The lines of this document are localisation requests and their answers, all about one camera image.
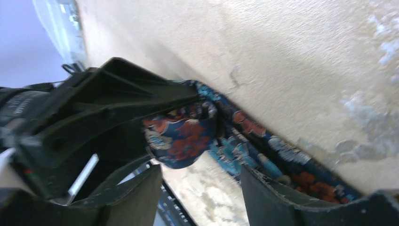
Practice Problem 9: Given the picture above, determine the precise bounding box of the navy floral tie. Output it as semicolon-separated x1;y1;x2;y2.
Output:
143;80;361;204

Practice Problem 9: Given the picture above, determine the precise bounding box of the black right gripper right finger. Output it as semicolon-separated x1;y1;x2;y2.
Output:
240;165;399;226

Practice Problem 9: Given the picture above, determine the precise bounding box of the clear plastic screw box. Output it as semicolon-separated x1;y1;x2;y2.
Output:
32;0;87;64

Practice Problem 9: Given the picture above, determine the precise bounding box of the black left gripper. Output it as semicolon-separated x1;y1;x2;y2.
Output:
0;57;198;199

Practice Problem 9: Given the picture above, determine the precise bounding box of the black mounting base rail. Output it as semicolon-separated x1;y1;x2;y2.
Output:
156;181;197;226

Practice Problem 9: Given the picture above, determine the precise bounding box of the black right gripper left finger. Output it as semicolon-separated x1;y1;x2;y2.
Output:
0;166;162;226

